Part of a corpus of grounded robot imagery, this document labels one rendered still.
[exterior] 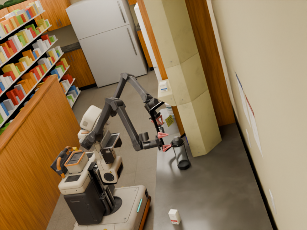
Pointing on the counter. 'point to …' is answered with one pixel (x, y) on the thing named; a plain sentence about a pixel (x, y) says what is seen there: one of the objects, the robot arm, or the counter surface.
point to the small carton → (164, 86)
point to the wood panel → (220, 94)
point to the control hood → (169, 97)
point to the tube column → (172, 30)
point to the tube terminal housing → (194, 105)
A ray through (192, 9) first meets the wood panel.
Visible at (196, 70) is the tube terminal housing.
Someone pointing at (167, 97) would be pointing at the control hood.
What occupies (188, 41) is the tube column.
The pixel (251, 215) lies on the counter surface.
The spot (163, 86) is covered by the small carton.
